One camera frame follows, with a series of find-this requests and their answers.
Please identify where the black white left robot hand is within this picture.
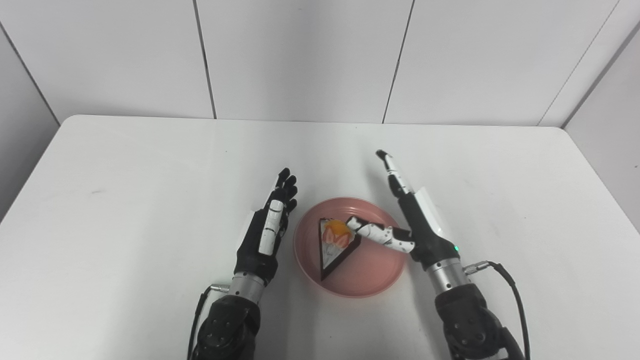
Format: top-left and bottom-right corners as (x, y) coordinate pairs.
(235, 167), (299, 286)

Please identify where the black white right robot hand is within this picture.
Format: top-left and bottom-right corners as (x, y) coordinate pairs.
(346, 149), (461, 271)

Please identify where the pink round plate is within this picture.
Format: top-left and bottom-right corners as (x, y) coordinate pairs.
(293, 197), (408, 299)

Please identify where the chocolate cake slice with fruit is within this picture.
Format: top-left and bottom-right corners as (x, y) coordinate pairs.
(318, 217), (362, 282)

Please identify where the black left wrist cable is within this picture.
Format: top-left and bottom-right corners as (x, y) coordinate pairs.
(187, 283), (231, 360)

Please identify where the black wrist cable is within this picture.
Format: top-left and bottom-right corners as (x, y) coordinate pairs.
(464, 260), (531, 360)
(187, 283), (231, 360)

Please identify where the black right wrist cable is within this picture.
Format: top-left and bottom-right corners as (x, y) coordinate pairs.
(464, 260), (531, 360)

